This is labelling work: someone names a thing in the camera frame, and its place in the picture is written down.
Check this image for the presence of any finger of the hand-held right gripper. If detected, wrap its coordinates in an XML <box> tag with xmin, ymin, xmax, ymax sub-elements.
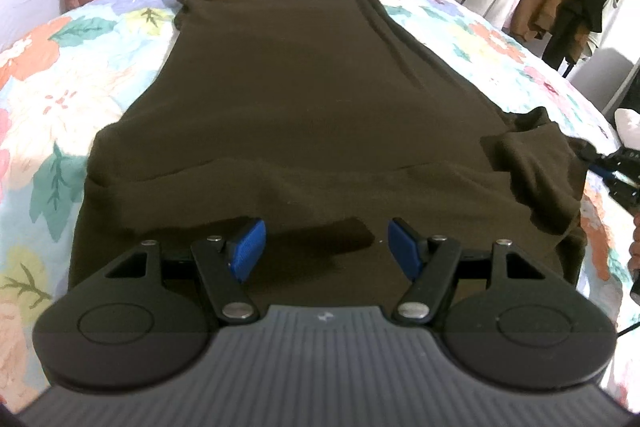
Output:
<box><xmin>570</xmin><ymin>141</ymin><xmax>626</xmax><ymax>192</ymax></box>

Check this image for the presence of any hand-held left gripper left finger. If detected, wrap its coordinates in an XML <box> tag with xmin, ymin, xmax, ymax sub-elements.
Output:
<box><xmin>104</xmin><ymin>217</ymin><xmax>266</xmax><ymax>323</ymax></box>

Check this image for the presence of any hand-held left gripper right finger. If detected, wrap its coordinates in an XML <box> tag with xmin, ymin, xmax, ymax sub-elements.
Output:
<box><xmin>388</xmin><ymin>217</ymin><xmax>549</xmax><ymax>326</ymax></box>

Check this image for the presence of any dark brown garment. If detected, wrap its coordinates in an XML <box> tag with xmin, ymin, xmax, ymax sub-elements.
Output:
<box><xmin>67</xmin><ymin>0</ymin><xmax>590</xmax><ymax>310</ymax></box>

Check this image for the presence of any person's right hand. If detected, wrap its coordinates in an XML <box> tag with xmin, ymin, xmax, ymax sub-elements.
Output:
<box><xmin>628</xmin><ymin>209</ymin><xmax>640</xmax><ymax>280</ymax></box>

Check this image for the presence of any white cloth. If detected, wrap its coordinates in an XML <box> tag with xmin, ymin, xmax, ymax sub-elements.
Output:
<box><xmin>614</xmin><ymin>108</ymin><xmax>640</xmax><ymax>148</ymax></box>

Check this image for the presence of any floral bed sheet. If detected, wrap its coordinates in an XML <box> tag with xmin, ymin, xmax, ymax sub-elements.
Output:
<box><xmin>0</xmin><ymin>0</ymin><xmax>640</xmax><ymax>388</ymax></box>

